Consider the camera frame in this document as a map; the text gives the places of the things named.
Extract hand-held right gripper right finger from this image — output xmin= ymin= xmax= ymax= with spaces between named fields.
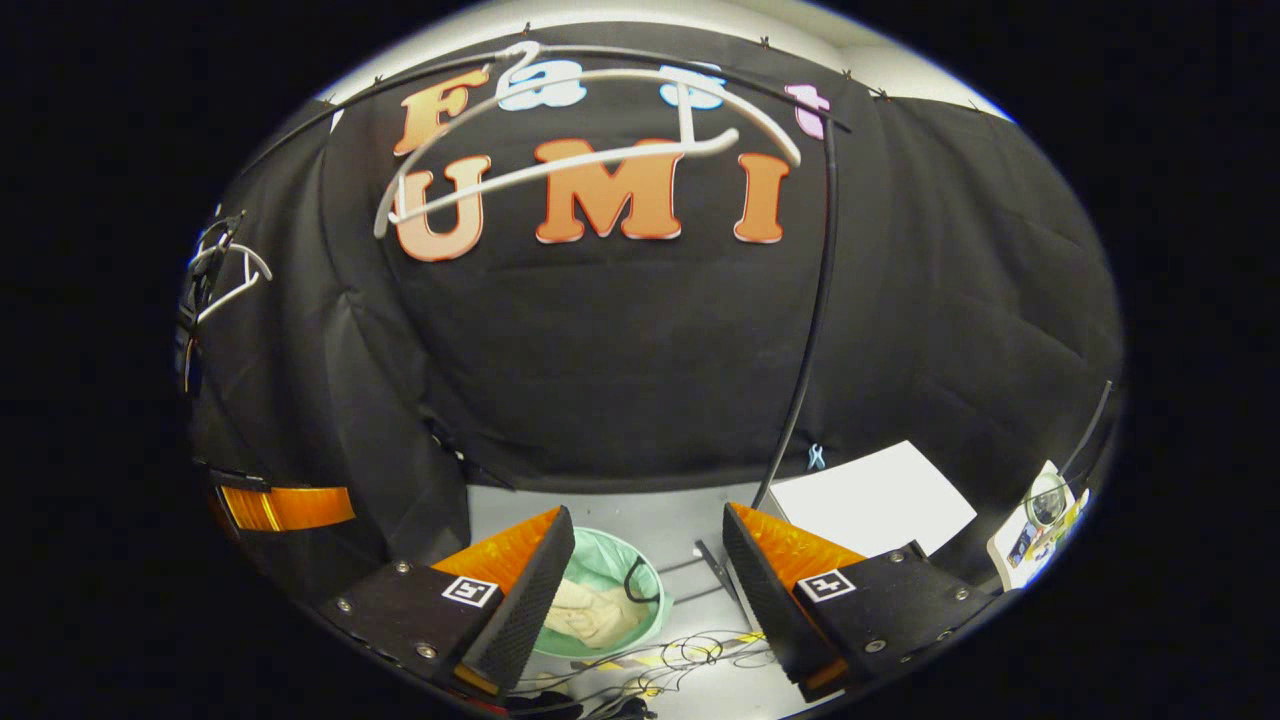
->
xmin=722 ymin=502 xmax=1001 ymax=701

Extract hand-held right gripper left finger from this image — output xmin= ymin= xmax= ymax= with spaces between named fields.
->
xmin=320 ymin=505 xmax=576 ymax=701

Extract cream long-sleeved shirt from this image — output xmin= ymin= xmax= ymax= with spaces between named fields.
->
xmin=543 ymin=578 xmax=646 ymax=649

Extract green laundry hamper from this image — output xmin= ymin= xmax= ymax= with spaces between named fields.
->
xmin=533 ymin=527 xmax=666 ymax=659

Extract white plastic hanger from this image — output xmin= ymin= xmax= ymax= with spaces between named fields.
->
xmin=375 ymin=40 xmax=803 ymax=239
xmin=188 ymin=215 xmax=273 ymax=329

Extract black clothes rack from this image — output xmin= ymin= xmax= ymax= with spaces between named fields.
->
xmin=240 ymin=42 xmax=851 ymax=606

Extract white paper sheet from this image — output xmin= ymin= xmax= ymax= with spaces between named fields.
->
xmin=768 ymin=440 xmax=979 ymax=558

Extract black backdrop cloth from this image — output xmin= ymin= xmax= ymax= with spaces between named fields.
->
xmin=185 ymin=20 xmax=1121 ymax=601

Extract tangled black floor cables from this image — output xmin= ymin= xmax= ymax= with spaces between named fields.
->
xmin=505 ymin=628 xmax=781 ymax=720

